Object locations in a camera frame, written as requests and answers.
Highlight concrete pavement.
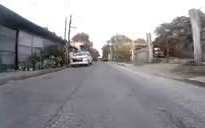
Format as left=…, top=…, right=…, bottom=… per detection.
left=0, top=65, right=72, bottom=88
left=116, top=61, right=205, bottom=90

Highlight grey panel wall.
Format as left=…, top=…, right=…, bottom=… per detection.
left=0, top=0, right=68, bottom=75

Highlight grey asphalt road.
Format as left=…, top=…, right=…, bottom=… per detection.
left=0, top=61, right=205, bottom=128

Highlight white car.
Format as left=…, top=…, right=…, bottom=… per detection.
left=69, top=50, right=94, bottom=67

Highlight utility pole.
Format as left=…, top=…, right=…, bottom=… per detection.
left=63, top=13, right=78, bottom=66

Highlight trees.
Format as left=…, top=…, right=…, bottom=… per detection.
left=153, top=15, right=194, bottom=60

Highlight bushes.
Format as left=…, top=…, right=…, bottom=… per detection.
left=19, top=45, right=67, bottom=72

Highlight concrete pillar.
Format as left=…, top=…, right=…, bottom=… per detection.
left=145, top=32, right=154, bottom=64
left=188, top=8, right=204, bottom=66

